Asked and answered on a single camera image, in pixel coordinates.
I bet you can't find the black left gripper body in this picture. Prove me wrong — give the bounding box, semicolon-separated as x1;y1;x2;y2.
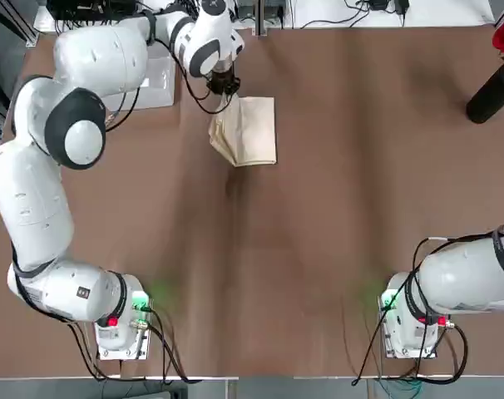
205;67;242;98

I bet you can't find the cream-colored tablecloth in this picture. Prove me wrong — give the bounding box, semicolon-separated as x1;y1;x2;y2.
208;94;278;168

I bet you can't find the clear plastic box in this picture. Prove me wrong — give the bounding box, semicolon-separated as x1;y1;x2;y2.
106;41;177;110

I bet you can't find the black box device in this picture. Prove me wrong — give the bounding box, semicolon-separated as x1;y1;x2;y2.
47;0;139;22

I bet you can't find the black cylindrical vase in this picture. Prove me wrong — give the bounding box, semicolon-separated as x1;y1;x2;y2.
466;62;504;125

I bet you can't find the aluminium camera post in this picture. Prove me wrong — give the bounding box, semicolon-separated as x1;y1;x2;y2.
254;0;268;37

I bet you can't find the aluminium frame strut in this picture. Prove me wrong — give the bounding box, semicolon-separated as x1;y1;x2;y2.
0;0;41;47

